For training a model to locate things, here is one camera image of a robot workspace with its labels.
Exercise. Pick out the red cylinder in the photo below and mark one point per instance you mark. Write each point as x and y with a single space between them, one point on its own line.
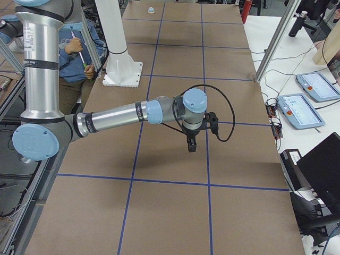
246 9

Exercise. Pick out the black box with label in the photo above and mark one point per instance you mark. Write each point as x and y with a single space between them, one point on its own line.
294 177

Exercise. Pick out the black laptop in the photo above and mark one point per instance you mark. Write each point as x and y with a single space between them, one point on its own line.
320 167

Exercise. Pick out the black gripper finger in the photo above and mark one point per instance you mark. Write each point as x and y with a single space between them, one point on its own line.
192 145

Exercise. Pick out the orange black electronics board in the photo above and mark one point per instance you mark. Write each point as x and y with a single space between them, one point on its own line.
271 110

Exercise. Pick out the aluminium frame post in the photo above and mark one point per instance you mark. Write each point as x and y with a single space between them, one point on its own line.
274 43

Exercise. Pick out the blue and cream bell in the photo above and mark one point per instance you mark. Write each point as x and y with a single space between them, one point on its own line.
151 10

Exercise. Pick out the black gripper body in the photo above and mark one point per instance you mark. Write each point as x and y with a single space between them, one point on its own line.
192 133

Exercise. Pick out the seated person in blue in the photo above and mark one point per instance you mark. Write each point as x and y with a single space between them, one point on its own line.
73 84

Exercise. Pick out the far blue teach pendant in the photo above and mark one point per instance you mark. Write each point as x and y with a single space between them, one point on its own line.
317 86

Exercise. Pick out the blue teach pendant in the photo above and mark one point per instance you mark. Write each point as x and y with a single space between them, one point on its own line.
317 86
299 112

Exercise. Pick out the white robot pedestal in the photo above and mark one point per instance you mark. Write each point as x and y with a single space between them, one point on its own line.
121 69

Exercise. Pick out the near blue teach pendant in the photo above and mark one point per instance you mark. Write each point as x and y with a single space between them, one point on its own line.
299 112

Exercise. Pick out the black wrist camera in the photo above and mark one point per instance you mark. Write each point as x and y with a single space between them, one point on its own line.
211 122

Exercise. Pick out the pink green stick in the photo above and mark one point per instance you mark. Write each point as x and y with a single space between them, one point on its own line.
76 47

